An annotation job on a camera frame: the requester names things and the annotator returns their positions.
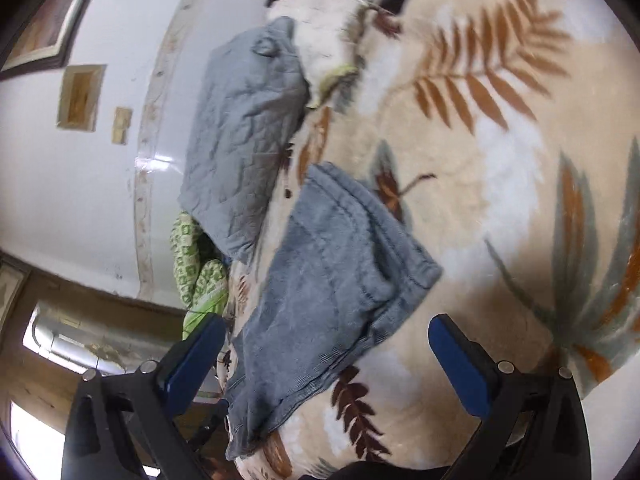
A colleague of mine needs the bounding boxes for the grey quilted pillow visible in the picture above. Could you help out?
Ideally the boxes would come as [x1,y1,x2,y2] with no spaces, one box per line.
[179,16,308,263]

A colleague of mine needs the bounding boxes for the beige wall light switch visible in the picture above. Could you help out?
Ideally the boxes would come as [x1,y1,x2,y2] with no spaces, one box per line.
[112,106,132,145]

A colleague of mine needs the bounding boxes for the white cream cloth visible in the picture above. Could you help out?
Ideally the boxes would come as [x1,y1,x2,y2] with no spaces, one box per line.
[267,0,380,110]

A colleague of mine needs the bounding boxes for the large framed painting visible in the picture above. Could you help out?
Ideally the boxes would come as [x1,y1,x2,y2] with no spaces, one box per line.
[1,0,90,80]

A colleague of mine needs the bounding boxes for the leaf print blanket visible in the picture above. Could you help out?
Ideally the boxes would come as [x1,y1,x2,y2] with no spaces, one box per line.
[230,0,639,479]

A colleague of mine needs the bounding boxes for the blue denim pants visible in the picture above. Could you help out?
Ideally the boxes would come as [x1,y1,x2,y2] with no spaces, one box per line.
[224,162,442,460]

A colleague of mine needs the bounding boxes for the framed wall panel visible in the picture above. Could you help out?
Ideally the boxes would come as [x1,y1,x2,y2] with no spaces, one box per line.
[56,64,106,132]

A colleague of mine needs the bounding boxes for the wooden door with glass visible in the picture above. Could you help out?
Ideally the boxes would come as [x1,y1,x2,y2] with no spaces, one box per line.
[0,253,227,480]

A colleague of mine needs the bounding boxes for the green patterned quilt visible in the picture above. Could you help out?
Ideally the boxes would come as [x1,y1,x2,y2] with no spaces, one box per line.
[169,211,229,339]

